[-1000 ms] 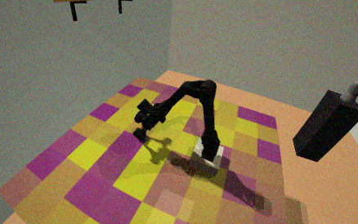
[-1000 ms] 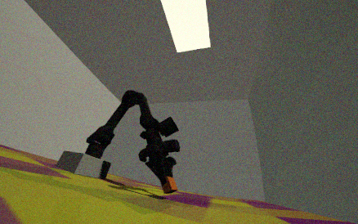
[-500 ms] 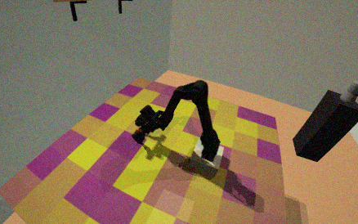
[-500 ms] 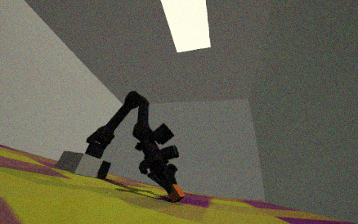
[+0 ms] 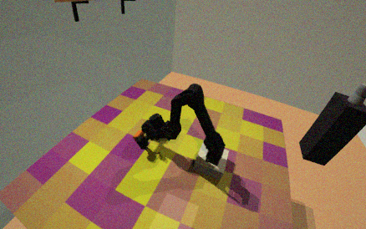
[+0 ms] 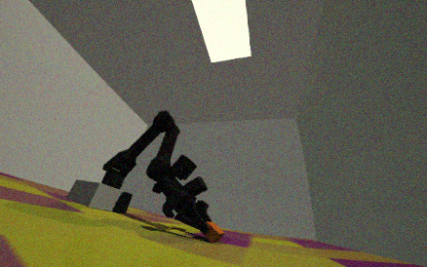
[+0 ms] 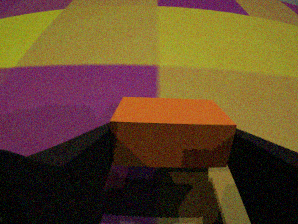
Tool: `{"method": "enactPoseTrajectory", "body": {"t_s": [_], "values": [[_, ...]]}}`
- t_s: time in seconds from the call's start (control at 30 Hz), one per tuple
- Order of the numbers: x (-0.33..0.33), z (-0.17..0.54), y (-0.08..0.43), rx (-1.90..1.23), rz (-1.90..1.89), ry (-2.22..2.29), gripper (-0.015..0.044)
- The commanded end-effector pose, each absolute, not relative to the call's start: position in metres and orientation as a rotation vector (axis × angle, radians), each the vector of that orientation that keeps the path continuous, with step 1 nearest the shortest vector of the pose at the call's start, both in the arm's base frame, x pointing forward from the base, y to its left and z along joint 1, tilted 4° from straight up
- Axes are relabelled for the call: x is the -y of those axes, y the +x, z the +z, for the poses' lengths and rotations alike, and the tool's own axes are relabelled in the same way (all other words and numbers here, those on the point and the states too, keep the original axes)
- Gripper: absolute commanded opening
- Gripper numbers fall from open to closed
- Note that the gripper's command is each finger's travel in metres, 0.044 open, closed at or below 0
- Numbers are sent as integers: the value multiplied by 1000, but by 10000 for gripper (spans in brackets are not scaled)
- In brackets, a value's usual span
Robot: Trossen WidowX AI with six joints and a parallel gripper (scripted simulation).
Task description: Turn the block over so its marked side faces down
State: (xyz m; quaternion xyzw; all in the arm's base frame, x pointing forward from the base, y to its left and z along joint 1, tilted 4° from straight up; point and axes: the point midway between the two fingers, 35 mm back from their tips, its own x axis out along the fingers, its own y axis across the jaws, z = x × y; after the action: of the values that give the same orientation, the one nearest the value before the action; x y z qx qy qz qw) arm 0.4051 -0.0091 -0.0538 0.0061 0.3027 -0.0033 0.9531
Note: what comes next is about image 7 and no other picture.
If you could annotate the orange block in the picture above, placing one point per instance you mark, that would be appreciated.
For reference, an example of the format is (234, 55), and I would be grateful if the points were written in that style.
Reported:
(170, 133)

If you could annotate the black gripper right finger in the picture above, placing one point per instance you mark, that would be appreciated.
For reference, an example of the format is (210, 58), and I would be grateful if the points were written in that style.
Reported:
(266, 176)

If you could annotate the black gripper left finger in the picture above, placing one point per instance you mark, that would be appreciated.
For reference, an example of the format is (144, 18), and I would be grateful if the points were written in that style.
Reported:
(61, 185)

